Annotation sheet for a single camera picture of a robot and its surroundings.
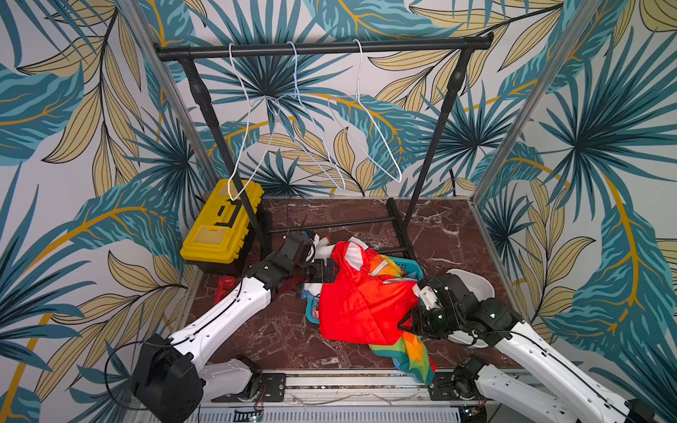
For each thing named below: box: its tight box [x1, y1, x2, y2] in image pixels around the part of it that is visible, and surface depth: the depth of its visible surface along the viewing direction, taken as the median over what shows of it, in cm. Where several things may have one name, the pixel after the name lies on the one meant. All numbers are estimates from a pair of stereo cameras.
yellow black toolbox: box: [179, 178, 265, 276], surface depth 88 cm
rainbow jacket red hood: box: [319, 241, 421, 346], surface depth 72 cm
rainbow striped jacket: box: [300, 289, 320, 320], surface depth 79 cm
